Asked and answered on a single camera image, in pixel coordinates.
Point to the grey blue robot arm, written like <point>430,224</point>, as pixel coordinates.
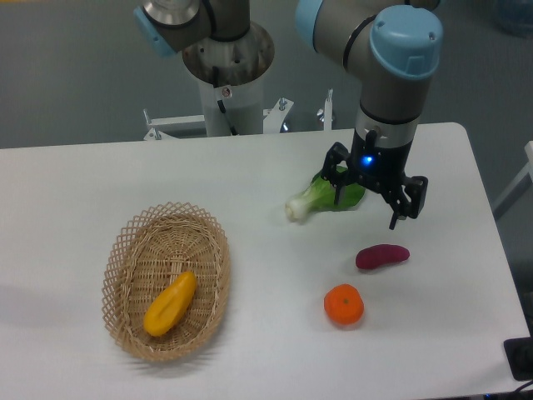
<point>392,47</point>

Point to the white metal base frame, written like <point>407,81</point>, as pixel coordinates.
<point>275,120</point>

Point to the black device at edge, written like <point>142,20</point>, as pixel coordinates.
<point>519,357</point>

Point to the purple sweet potato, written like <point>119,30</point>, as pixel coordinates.
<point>381,255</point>

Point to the yellow mango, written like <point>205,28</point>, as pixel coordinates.
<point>170,306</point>

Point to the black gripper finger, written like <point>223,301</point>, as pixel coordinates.
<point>340,181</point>
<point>406,196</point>

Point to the orange tangerine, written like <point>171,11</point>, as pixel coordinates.
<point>343,305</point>

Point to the green bok choy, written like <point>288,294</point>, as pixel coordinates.
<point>319,196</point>

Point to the woven wicker basket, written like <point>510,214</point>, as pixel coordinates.
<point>149,254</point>

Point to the white frame at right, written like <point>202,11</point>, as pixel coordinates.
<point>518,185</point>

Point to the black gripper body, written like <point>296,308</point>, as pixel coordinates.
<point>380,169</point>

